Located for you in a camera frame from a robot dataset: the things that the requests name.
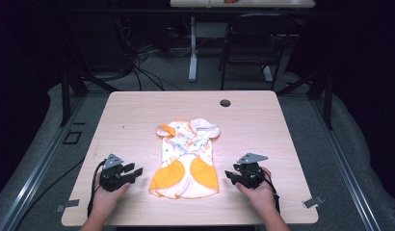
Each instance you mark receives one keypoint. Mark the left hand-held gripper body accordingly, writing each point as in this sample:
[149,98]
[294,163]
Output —
[112,179]

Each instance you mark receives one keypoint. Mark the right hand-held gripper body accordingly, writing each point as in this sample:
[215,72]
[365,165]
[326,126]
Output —
[251,174]

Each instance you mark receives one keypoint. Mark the person's left hand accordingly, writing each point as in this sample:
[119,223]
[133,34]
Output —
[106,202]

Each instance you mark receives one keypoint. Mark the person's right hand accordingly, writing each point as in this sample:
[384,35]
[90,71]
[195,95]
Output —
[260,199]

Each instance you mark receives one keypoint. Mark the orange and white baby garment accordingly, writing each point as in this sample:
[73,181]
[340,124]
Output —
[186,160]

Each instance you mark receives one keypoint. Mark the black tape square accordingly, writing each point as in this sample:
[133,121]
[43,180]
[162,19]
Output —
[65,141]

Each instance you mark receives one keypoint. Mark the black folding chair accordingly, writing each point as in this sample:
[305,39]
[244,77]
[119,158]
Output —
[255,45]

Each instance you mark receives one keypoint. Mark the white desk leg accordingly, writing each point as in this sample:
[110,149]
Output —
[193,51]

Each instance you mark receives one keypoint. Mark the white background desk top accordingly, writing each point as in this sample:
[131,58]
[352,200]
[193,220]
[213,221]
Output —
[266,4]

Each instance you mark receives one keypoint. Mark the red thing on background desk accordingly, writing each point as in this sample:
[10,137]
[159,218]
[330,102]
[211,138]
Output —
[231,1]

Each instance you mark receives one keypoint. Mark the grey metal table bracket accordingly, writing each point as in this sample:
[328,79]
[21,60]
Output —
[313,202]
[68,204]

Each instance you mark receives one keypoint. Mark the aluminium frame rail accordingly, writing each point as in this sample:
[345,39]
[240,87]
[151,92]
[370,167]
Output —
[41,163]
[343,166]

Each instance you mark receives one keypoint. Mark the black frame post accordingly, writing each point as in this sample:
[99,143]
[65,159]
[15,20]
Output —
[65,99]
[329,102]

